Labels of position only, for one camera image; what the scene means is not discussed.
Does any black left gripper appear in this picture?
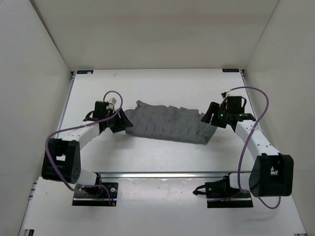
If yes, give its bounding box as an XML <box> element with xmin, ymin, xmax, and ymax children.
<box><xmin>105</xmin><ymin>107</ymin><xmax>133</xmax><ymax>133</ymax></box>

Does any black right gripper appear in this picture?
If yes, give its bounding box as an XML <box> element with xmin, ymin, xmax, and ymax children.
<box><xmin>201</xmin><ymin>102</ymin><xmax>231</xmax><ymax>128</ymax></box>

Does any grey pleated skirt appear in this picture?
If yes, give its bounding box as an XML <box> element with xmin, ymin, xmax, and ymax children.
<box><xmin>125</xmin><ymin>100</ymin><xmax>217</xmax><ymax>145</ymax></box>

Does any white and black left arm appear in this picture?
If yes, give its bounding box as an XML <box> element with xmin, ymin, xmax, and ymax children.
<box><xmin>41</xmin><ymin>99</ymin><xmax>133</xmax><ymax>196</ymax></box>

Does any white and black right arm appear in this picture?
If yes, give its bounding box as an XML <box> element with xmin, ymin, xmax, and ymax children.
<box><xmin>202</xmin><ymin>96</ymin><xmax>294</xmax><ymax>197</ymax></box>

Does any blue label sticker right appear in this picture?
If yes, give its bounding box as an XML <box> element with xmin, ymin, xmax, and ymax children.
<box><xmin>222</xmin><ymin>68</ymin><xmax>240</xmax><ymax>73</ymax></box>

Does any blue label sticker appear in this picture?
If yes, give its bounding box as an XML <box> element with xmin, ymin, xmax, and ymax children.
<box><xmin>222</xmin><ymin>68</ymin><xmax>240</xmax><ymax>73</ymax></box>
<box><xmin>76</xmin><ymin>70</ymin><xmax>94</xmax><ymax>74</ymax></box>

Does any blue label sticker left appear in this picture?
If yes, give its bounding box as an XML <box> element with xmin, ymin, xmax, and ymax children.
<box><xmin>76</xmin><ymin>70</ymin><xmax>94</xmax><ymax>74</ymax></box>

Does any white front cover board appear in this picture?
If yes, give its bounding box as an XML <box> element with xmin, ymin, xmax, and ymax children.
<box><xmin>24</xmin><ymin>178</ymin><xmax>305</xmax><ymax>236</ymax></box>

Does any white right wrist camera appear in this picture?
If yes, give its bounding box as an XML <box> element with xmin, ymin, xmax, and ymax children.
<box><xmin>221</xmin><ymin>91</ymin><xmax>231</xmax><ymax>99</ymax></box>

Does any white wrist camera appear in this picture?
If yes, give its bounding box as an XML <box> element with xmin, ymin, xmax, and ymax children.
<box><xmin>108</xmin><ymin>97</ymin><xmax>117</xmax><ymax>106</ymax></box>
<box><xmin>221</xmin><ymin>91</ymin><xmax>231</xmax><ymax>99</ymax></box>

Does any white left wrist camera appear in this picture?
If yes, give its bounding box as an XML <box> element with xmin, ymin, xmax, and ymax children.
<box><xmin>108</xmin><ymin>97</ymin><xmax>117</xmax><ymax>106</ymax></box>

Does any aluminium table edge rail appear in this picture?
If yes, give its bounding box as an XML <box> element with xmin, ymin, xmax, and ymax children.
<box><xmin>45</xmin><ymin>171</ymin><xmax>259</xmax><ymax>179</ymax></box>

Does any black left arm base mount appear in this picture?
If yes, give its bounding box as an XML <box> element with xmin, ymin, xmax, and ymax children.
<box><xmin>72</xmin><ymin>179</ymin><xmax>119</xmax><ymax>207</ymax></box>

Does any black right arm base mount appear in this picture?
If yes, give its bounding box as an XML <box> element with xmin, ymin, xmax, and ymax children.
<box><xmin>192</xmin><ymin>176</ymin><xmax>253</xmax><ymax>208</ymax></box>

